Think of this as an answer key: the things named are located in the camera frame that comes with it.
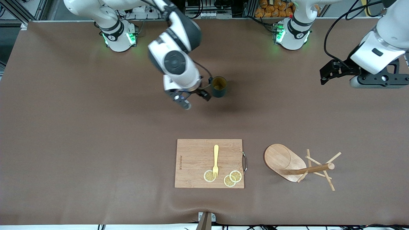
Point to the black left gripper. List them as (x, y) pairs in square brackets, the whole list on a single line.
[(345, 68)]

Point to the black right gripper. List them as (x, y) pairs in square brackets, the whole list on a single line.
[(200, 92)]

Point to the dark green ribbed cup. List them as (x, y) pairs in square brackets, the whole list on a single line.
[(219, 91)]

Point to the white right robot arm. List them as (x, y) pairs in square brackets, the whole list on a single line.
[(174, 62)]

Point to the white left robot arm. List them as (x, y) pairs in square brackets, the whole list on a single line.
[(386, 32)]

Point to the wooden mug tree rack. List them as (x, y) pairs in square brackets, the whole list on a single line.
[(278, 158)]

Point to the yellow plastic fork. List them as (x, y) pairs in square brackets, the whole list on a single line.
[(216, 153)]

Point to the wooden cutting board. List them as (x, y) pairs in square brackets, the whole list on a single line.
[(195, 159)]

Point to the grey electronics box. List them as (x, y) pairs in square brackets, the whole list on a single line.
[(207, 14)]

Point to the lemon slice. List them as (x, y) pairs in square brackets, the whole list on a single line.
[(207, 176), (227, 182), (236, 175)]

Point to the bag of orange snacks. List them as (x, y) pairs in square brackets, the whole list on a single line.
[(271, 9)]

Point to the white power strip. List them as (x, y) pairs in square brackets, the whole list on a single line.
[(143, 14)]

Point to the brown table mat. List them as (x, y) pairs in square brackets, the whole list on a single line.
[(127, 179)]

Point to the metal table edge bracket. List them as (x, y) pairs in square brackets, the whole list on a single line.
[(206, 222)]

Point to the silver aluminium frame rail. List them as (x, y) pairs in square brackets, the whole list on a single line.
[(40, 9)]

